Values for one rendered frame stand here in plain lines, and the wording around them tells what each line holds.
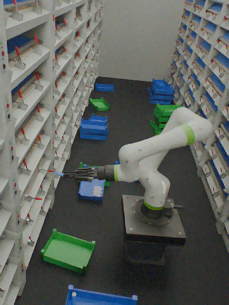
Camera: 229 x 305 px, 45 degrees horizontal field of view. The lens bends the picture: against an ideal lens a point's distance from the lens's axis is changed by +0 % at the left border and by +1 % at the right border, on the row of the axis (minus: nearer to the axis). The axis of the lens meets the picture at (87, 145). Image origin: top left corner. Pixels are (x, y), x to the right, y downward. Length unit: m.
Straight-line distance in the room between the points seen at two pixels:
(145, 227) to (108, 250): 0.41
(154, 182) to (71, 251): 0.74
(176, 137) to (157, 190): 0.34
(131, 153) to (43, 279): 0.94
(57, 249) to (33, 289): 0.30
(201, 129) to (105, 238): 1.01
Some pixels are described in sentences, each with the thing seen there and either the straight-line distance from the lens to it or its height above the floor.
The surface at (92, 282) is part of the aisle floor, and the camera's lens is 1.85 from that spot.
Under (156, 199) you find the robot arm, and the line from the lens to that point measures 1.68.
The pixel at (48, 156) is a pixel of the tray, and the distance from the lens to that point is 1.93.
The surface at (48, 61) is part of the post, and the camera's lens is 1.66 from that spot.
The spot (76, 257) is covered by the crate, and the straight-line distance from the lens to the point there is 1.94.
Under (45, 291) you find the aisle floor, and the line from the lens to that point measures 1.82.
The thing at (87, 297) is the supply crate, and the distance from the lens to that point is 1.42.
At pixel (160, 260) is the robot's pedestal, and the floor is 0.02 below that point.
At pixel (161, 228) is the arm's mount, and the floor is 0.35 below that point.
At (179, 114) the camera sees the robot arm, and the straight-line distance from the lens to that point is 1.69.
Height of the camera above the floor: 1.56
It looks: 31 degrees down
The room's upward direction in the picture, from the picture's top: 4 degrees clockwise
